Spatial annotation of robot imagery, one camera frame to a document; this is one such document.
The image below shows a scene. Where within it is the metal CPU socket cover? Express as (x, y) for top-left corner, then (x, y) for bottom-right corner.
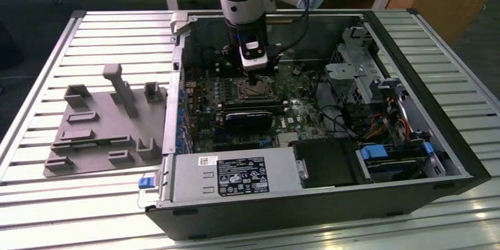
(235, 77), (276, 100)

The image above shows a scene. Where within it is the black RAM stick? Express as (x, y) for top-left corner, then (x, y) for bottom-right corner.
(223, 101), (284, 107)

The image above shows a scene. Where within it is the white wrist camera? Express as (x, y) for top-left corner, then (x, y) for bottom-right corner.
(239, 37), (271, 71)

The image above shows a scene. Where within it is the black looped case cable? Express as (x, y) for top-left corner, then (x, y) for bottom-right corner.
(316, 105), (361, 140)

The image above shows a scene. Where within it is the black open PC case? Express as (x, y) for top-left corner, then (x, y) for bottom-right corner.
(144, 8), (492, 241)

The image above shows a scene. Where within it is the green motherboard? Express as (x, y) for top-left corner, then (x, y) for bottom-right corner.
(183, 62), (328, 154)

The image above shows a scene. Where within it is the black plastic air shroud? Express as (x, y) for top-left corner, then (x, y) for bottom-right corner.
(291, 138), (371, 189)

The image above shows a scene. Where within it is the brown wooden cabinet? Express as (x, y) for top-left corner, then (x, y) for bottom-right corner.
(385, 0), (500, 45)

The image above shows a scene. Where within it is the grey metal drive cage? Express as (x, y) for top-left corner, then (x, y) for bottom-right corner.
(323, 26), (400, 108)

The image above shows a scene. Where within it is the blue case release latch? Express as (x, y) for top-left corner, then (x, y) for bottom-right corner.
(139, 175), (156, 190)

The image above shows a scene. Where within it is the green RAM stick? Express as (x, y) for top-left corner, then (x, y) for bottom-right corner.
(69, 141), (113, 148)

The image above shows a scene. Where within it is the grey power supply unit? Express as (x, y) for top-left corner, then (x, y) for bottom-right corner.
(157, 147), (311, 204)

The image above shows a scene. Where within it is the small silver heatsink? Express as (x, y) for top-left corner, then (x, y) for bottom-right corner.
(279, 132), (301, 147)

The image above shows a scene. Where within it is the black graphics card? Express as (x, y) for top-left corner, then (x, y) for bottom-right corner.
(224, 111), (275, 132)

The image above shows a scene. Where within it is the yellow orange wire bundle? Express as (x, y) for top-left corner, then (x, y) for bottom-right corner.
(365, 114), (412, 143)

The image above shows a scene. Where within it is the silver square CPU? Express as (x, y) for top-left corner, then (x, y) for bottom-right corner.
(239, 81), (267, 95)

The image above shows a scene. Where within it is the CPU socket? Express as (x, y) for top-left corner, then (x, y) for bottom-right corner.
(233, 76), (277, 101)

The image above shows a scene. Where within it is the grey plastic parts rack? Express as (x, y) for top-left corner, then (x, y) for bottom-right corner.
(43, 64), (169, 178)

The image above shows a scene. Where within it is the hard disk in blue carrier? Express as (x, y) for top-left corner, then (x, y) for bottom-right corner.
(357, 143), (429, 182)

